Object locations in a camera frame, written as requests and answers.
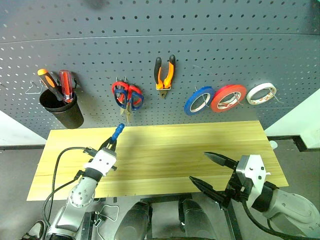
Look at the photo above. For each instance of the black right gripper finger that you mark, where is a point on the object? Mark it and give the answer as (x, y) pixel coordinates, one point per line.
(222, 161)
(207, 190)

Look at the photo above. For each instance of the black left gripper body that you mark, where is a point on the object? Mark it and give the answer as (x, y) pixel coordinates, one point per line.
(91, 151)

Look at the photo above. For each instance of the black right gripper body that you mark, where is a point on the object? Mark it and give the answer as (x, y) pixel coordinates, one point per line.
(236, 190)

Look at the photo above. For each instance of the orange and black pliers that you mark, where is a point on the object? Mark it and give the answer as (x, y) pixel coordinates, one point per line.
(168, 75)

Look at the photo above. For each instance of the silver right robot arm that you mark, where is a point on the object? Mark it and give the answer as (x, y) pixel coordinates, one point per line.
(292, 207)

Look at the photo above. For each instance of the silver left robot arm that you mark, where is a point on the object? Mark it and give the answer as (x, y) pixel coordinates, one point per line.
(80, 195)

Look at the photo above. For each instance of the metal tape peg hook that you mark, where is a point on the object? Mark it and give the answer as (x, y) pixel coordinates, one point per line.
(196, 89)
(280, 100)
(238, 100)

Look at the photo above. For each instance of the blue tape roll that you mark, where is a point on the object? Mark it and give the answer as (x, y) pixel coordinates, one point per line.
(188, 105)

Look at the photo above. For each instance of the red tape roll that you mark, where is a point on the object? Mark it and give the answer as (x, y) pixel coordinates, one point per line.
(220, 93)

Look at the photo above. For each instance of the white tape roll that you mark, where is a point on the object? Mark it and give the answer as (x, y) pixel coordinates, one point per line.
(252, 91)

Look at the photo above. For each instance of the grey perforated pegboard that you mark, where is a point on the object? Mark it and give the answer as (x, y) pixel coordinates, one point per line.
(175, 30)

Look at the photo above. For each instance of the dark grey rounded shape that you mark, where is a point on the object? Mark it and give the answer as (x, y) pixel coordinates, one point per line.
(197, 220)
(132, 222)

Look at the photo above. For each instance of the black plastic cup holder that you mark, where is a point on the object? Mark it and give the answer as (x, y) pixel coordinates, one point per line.
(67, 115)

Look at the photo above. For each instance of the small white round cap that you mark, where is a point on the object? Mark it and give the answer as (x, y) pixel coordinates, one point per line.
(273, 145)

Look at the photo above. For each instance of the metal scissors hook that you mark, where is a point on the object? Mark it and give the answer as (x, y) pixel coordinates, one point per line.
(124, 79)

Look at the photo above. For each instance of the black cup holder clip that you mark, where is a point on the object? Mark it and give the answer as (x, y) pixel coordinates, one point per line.
(75, 83)

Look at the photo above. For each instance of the black stand bar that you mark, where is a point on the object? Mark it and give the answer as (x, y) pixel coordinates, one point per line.
(20, 147)
(307, 145)

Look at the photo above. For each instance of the orange and black screwdriver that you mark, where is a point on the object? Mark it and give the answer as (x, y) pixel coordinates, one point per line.
(48, 81)

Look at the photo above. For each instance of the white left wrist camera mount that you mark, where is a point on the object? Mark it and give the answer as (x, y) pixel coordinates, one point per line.
(102, 161)

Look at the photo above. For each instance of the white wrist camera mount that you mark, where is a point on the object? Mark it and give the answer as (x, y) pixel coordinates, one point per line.
(102, 161)
(257, 170)

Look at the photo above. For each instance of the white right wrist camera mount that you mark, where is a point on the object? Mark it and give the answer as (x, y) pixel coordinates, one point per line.
(257, 170)

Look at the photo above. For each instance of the black metal table frame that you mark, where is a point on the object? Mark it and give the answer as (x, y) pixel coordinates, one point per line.
(165, 198)

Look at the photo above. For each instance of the metal pliers holder bracket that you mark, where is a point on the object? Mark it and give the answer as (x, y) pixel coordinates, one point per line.
(160, 88)

